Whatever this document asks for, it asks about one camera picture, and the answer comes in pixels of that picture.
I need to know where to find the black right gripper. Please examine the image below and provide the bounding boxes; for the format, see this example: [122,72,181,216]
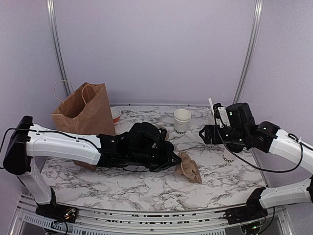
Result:
[199,124,248,146]

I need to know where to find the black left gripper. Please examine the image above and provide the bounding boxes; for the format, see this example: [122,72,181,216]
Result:
[129,141,182,172]

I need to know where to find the single cardboard cup carrier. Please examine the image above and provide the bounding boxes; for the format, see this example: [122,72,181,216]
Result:
[175,151,202,184]

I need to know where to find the white paper coffee cup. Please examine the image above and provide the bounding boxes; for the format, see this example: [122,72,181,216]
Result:
[222,148,236,164]

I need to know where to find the brown paper bag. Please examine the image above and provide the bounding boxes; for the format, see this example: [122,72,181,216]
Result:
[50,80,116,171]

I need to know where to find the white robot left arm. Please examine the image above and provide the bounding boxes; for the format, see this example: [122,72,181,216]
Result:
[2,116,181,223]

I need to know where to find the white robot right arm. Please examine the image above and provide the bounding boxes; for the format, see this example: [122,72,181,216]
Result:
[199,102,313,219]

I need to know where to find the stacked cardboard cup carriers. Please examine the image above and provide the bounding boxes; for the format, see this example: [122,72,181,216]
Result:
[157,126,169,141]

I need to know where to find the white wrapped straw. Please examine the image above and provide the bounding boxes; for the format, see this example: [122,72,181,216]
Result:
[208,98,214,112]

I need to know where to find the stack of white paper cups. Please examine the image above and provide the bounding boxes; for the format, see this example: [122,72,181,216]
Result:
[174,109,192,135]

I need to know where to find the orange white bowl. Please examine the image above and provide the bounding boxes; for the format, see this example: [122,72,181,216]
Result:
[110,107,122,123]

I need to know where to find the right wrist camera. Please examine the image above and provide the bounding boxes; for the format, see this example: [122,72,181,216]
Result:
[213,103,230,128]

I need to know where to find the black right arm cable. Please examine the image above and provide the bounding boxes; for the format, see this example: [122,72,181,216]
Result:
[213,115,305,172]

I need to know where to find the right aluminium frame post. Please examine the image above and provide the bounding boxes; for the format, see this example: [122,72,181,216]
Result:
[232,0,264,104]

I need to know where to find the aluminium frame post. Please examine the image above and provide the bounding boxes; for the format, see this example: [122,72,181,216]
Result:
[46,0,73,97]
[232,0,264,104]

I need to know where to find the aluminium front rail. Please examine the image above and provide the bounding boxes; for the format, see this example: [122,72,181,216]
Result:
[9,195,295,235]

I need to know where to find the left aluminium frame post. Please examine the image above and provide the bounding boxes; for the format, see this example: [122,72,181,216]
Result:
[46,0,73,97]

